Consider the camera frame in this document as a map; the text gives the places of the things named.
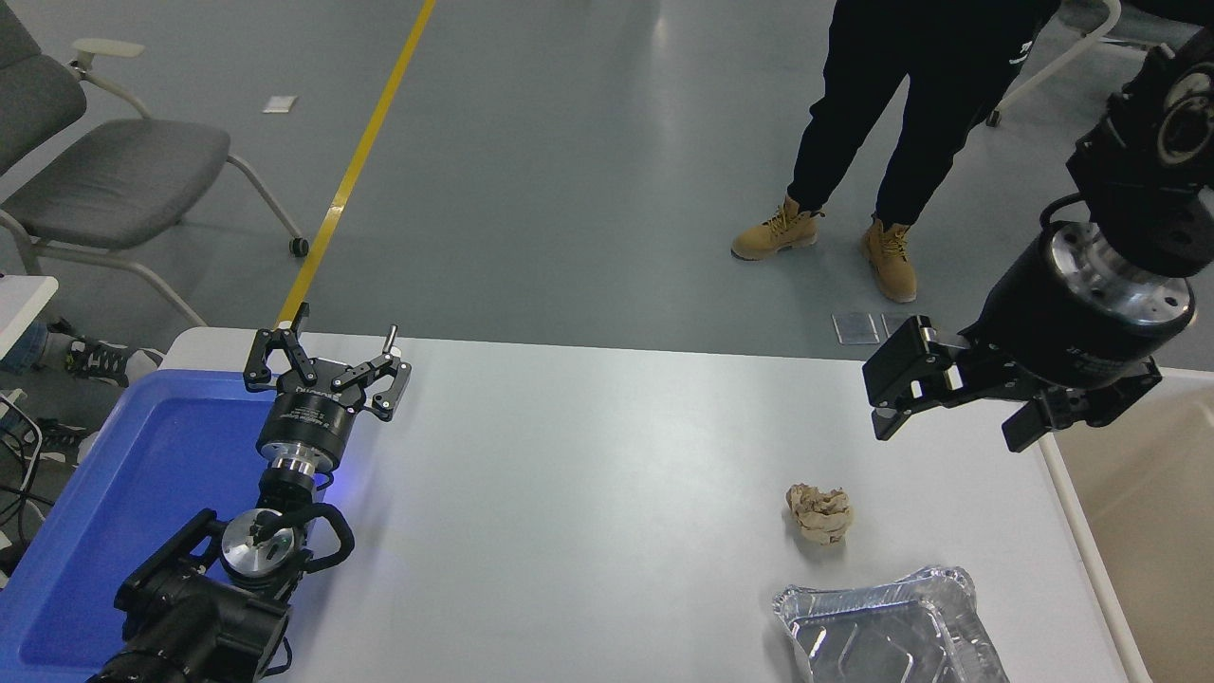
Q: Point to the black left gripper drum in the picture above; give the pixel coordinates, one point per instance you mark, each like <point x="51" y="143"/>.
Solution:
<point x="305" y="422"/>

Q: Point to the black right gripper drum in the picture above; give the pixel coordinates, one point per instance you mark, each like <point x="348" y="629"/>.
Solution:
<point x="1053" y="323"/>

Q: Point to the silver foil tray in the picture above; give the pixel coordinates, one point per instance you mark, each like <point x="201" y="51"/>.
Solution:
<point x="892" y="636"/>

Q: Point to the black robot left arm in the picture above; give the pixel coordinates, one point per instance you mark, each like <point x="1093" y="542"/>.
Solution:
<point x="190" y="617"/>

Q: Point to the grey floor plate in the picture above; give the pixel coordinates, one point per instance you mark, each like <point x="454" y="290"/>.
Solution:
<point x="855" y="328"/>
<point x="893" y="324"/>

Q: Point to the large pale bin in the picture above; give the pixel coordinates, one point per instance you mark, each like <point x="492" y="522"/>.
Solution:
<point x="1157" y="531"/>

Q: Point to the crumpled tan paper ball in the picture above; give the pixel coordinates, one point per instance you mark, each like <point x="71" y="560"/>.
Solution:
<point x="820" y="514"/>

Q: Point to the blue plastic tray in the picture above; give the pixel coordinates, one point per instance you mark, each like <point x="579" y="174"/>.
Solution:
<point x="142" y="474"/>

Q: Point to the person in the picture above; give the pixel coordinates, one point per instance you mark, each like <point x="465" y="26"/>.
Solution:
<point x="854" y="95"/>
<point x="100" y="359"/>

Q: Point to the yellow floor tape line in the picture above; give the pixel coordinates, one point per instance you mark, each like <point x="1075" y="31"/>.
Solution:
<point x="353" y="171"/>

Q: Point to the grey chair with armrests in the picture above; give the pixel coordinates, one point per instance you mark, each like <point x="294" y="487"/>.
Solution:
<point x="114" y="180"/>

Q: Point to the small white table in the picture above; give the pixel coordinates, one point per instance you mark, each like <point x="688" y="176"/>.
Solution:
<point x="19" y="304"/>

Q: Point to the grey chair white frame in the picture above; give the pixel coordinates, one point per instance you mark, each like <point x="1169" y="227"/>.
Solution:
<point x="1086" y="11"/>

